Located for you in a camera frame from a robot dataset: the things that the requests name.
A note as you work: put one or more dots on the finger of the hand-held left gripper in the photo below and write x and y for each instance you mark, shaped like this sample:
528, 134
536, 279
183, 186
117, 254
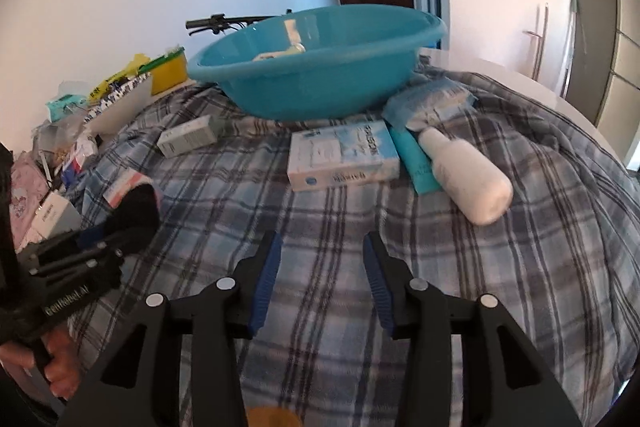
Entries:
90, 269
135, 212

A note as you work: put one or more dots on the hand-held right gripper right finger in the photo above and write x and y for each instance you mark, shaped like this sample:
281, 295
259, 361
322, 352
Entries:
380, 287

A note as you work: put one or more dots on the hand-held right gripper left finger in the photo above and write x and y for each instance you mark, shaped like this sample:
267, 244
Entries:
265, 287

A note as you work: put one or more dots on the red white box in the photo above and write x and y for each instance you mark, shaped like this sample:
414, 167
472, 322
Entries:
122, 187

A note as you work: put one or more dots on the blue plastic basin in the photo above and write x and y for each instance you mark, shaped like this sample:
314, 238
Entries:
310, 92

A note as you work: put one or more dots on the person's left hand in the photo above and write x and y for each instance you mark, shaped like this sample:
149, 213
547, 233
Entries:
60, 367

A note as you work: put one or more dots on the cream white box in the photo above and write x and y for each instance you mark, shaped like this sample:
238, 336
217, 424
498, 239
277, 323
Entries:
55, 214

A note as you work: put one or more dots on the blue red wet wipes pack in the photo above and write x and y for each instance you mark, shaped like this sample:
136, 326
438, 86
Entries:
77, 167

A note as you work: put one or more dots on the blue plaid cloth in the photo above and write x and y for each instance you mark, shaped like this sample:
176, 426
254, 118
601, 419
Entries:
325, 217

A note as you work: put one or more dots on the white green small box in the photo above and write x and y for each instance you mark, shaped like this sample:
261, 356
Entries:
187, 137

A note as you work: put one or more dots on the pink bear print pouch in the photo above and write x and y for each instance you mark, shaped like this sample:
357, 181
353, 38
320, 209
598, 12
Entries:
27, 192

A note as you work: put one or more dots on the teal tube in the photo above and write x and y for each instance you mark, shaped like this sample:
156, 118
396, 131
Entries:
417, 169

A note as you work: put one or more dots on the green white tissue pack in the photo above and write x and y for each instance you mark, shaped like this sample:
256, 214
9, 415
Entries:
65, 104

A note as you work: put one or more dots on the yellow plastic bag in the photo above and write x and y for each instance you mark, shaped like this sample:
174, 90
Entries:
117, 79

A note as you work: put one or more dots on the blue white box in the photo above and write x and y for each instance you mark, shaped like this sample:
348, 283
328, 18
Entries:
340, 157

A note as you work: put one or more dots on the white plastic bottle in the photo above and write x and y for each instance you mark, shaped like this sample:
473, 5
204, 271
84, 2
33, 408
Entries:
470, 182

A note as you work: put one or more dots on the yellow container with green lid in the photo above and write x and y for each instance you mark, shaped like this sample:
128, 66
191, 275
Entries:
167, 77

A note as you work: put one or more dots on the blue pouch packet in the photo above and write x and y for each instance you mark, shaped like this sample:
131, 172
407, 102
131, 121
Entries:
425, 102

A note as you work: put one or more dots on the metal rod stand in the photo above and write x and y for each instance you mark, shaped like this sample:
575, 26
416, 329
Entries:
539, 42

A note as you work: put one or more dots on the mop pole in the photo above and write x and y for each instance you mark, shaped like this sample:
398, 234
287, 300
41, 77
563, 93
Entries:
571, 37

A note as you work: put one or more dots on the grey refrigerator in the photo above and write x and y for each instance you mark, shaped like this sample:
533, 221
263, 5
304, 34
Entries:
615, 57

